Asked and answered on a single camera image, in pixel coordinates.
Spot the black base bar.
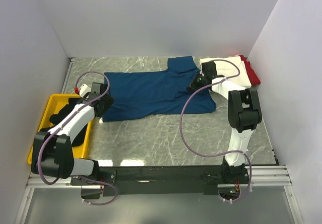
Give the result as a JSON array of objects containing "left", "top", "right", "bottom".
[{"left": 70, "top": 165, "right": 242, "bottom": 200}]

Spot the black t-shirt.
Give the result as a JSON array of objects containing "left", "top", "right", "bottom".
[{"left": 49, "top": 98, "right": 88, "bottom": 147}]

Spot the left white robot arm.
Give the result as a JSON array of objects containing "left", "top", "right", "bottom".
[{"left": 31, "top": 83, "right": 114, "bottom": 185}]

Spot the blue t-shirt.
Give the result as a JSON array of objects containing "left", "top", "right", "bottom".
[{"left": 99, "top": 55, "right": 217, "bottom": 122}]

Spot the folded white t-shirt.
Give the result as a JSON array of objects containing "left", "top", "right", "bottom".
[{"left": 199, "top": 56, "right": 252, "bottom": 88}]

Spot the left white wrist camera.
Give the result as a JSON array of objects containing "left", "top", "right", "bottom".
[{"left": 74, "top": 84, "right": 91, "bottom": 97}]

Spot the folded red t-shirt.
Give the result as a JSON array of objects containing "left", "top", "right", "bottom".
[{"left": 239, "top": 55, "right": 261, "bottom": 86}]

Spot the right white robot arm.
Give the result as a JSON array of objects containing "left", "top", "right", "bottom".
[{"left": 180, "top": 59, "right": 262, "bottom": 183}]

